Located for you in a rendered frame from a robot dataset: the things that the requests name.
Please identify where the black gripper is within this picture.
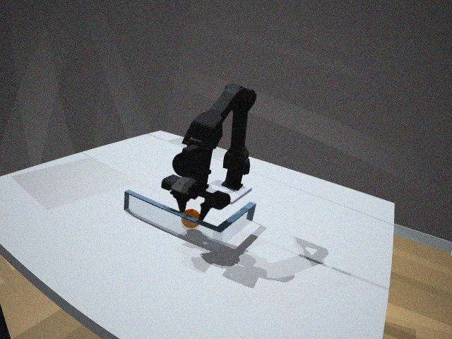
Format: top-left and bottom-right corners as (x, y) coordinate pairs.
(161, 168), (231, 221)

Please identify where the orange ball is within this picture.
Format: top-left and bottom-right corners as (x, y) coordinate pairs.
(183, 209), (200, 219)

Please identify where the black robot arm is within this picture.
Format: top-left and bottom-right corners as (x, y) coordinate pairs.
(172, 83), (256, 202)

